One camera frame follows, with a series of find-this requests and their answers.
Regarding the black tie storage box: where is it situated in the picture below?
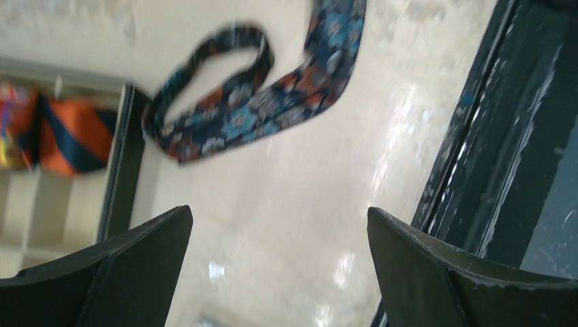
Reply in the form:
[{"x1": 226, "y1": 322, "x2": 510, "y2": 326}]
[{"x1": 1, "y1": 58, "x2": 148, "y2": 278}]

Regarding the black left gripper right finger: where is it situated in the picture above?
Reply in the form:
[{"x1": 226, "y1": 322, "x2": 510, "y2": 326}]
[{"x1": 367, "y1": 207, "x2": 577, "y2": 326}]

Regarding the navy floral tie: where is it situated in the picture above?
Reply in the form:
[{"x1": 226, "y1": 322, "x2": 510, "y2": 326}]
[{"x1": 141, "y1": 1, "x2": 367, "y2": 164}]

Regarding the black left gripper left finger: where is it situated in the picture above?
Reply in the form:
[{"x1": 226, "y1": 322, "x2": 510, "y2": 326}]
[{"x1": 1, "y1": 206, "x2": 193, "y2": 326}]

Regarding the orange navy rolled tie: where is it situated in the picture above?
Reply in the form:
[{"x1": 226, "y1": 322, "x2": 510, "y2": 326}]
[{"x1": 1, "y1": 81, "x2": 117, "y2": 176}]

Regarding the black mounting base rail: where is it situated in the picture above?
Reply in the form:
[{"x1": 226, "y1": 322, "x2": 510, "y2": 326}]
[{"x1": 370, "y1": 0, "x2": 578, "y2": 327}]

